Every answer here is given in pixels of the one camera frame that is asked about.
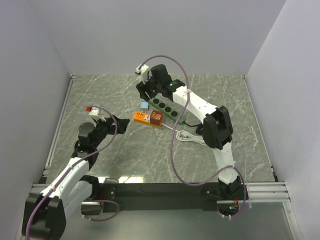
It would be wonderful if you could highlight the red koi cube adapter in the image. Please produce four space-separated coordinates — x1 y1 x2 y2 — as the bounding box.
149 110 163 126

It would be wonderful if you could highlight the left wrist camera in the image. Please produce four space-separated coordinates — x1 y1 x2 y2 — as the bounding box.
85 106 104 121

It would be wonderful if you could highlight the white power cable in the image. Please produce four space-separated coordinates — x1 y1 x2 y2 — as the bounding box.
161 123 208 146

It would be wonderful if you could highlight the black base bar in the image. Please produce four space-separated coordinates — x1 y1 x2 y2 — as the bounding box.
70 182 251 218

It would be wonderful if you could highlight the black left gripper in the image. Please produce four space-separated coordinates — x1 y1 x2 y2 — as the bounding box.
91 114 129 148

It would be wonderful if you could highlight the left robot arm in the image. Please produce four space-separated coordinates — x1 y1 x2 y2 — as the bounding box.
21 115 130 240

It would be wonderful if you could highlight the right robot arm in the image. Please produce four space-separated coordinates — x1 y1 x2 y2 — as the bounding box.
135 64 242 200

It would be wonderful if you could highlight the orange power strip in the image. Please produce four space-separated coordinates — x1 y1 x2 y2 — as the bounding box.
133 111 162 129

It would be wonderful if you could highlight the green power strip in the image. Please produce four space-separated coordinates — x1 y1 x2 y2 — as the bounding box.
147 98 180 122

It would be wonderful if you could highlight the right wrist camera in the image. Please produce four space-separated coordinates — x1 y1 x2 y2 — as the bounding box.
135 64 150 84

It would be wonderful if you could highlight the aluminium frame rail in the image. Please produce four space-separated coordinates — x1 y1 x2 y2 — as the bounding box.
27 181 292 205

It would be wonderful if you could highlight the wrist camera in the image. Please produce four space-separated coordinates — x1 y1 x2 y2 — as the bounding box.
135 64 150 84
85 106 104 121

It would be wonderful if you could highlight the blue charger plug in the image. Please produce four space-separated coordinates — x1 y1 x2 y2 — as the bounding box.
140 101 149 110

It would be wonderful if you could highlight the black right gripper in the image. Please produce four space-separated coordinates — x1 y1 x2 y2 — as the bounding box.
135 72 162 104

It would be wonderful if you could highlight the black power cable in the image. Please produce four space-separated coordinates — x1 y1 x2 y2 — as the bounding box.
183 120 210 137

